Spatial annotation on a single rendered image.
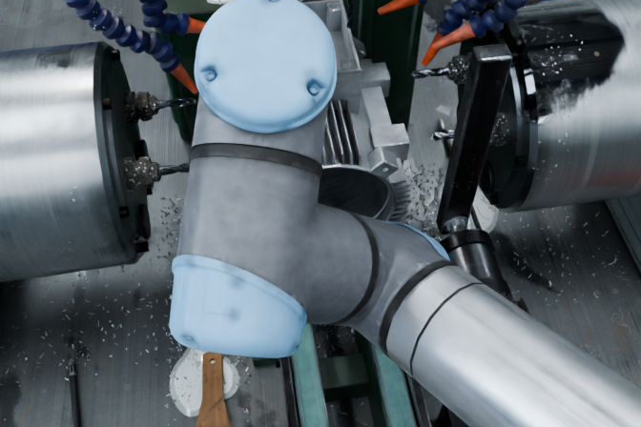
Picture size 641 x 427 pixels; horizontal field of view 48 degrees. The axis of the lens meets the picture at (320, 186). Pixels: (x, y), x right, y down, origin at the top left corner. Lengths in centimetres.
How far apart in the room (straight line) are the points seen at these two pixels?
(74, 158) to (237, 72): 37
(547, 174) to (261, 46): 48
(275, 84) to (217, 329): 13
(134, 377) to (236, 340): 58
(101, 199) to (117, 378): 31
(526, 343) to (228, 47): 23
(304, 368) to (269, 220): 44
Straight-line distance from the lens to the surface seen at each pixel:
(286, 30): 38
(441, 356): 43
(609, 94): 79
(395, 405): 79
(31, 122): 73
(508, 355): 42
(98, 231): 74
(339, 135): 73
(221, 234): 38
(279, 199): 38
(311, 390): 79
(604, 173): 82
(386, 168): 74
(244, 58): 37
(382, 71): 85
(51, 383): 98
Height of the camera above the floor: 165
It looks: 52 degrees down
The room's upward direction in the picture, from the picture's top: 1 degrees counter-clockwise
